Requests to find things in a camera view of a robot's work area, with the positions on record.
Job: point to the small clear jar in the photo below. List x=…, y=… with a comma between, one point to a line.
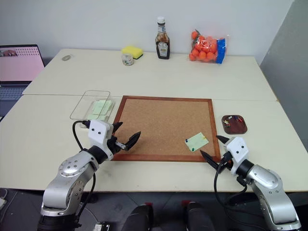
x=127, y=60

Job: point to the bag of orange balls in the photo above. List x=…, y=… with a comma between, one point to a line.
x=204, y=49

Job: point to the green paper note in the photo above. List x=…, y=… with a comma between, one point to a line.
x=196, y=142
x=101, y=106

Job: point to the small black box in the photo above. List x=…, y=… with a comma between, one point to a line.
x=102, y=226

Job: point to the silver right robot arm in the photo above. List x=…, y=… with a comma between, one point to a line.
x=272, y=197

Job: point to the small grey disc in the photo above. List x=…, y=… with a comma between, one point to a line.
x=65, y=58

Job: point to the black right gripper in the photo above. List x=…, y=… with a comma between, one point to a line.
x=226, y=160

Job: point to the clear plastic box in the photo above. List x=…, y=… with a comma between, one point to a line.
x=79, y=106

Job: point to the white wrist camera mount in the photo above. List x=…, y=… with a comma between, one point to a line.
x=98, y=133
x=237, y=146

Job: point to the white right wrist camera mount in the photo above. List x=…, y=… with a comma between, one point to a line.
x=237, y=146

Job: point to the brown sauce bottle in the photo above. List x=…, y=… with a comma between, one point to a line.
x=162, y=43

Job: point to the open laptop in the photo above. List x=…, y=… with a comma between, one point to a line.
x=18, y=65

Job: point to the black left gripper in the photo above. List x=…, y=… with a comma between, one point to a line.
x=115, y=145

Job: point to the yellow sponge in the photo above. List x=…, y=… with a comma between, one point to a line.
x=132, y=51

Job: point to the dark rounded shape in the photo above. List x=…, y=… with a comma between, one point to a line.
x=138, y=219
x=198, y=216

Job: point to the wood framed cork board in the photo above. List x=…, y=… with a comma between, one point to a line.
x=163, y=120

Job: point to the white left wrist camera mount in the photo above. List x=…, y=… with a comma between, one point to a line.
x=98, y=133

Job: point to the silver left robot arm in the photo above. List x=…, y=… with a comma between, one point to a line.
x=69, y=178

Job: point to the brown oval tray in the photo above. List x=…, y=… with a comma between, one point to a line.
x=237, y=128

